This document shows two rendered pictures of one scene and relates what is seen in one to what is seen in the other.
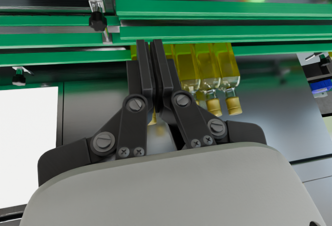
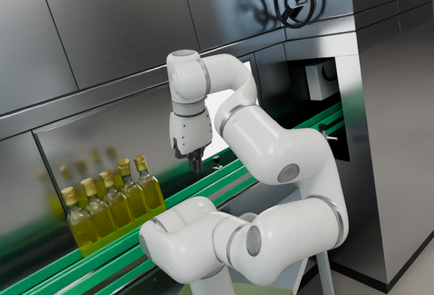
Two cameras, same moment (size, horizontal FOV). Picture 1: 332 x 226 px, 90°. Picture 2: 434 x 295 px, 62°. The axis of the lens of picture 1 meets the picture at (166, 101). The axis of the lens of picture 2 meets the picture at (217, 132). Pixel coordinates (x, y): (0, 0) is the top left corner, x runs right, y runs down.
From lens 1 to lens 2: 0.83 m
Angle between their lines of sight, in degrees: 44
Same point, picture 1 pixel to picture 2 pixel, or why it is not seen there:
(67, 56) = (198, 186)
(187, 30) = (135, 239)
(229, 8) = (123, 261)
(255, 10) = (101, 272)
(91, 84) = (174, 174)
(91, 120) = (166, 146)
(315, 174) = not seen: outside the picture
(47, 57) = (208, 181)
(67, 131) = not seen: hidden behind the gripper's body
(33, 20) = (223, 197)
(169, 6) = not seen: hidden behind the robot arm
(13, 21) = (231, 192)
